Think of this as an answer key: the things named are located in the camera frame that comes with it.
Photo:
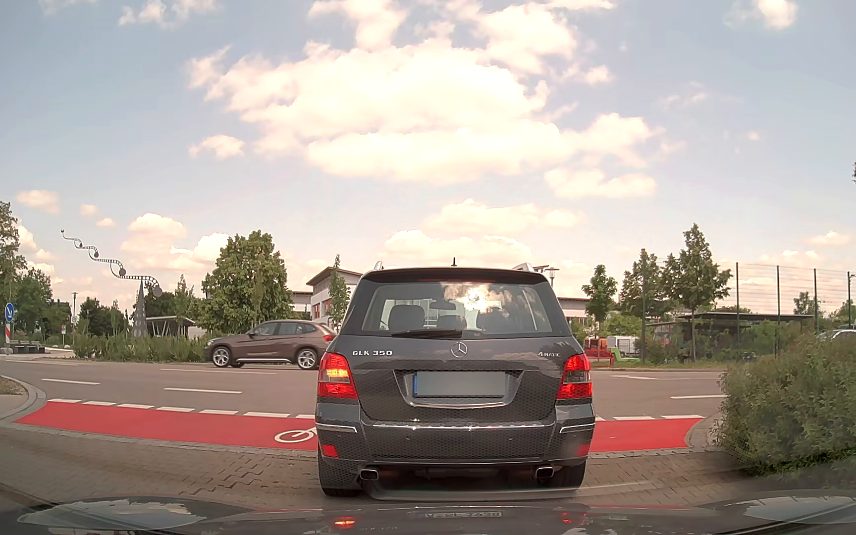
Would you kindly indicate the lamp post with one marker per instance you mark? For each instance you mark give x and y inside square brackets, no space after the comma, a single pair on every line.
[851,293]

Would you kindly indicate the dark grey SUV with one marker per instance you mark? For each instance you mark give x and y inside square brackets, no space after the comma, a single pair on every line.
[455,386]

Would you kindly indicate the grey asphalt road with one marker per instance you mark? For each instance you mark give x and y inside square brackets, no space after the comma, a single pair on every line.
[138,380]

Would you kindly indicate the road markings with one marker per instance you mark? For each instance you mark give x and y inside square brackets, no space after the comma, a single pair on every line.
[202,390]

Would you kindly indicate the slim green tree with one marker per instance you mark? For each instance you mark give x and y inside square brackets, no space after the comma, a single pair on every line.
[337,293]

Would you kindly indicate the small open shelter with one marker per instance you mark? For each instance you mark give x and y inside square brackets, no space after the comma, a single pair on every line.
[169,325]

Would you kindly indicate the large green tree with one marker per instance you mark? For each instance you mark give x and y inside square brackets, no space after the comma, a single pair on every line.
[247,282]

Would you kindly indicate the brown SUV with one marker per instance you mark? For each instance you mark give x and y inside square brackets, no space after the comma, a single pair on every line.
[272,343]

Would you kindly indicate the blue round road sign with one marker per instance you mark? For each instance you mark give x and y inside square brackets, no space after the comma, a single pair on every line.
[9,318]

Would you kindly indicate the tall metal sculpture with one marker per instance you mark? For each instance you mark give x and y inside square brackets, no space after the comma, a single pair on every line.
[127,286]

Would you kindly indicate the green bush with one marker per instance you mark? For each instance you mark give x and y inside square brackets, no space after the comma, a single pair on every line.
[814,401]

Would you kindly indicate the car's own bonnet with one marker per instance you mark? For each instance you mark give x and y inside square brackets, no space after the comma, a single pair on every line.
[428,516]

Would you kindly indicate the low hedge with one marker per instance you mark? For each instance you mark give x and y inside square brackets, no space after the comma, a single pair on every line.
[138,348]

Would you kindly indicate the row of trees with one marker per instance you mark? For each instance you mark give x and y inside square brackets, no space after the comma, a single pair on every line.
[666,286]

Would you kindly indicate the red cycle path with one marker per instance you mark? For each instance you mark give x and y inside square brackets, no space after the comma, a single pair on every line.
[175,425]

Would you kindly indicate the white car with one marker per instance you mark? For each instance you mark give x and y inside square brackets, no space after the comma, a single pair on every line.
[840,334]

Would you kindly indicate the flat roofed shelter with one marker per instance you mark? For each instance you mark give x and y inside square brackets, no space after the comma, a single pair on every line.
[740,321]

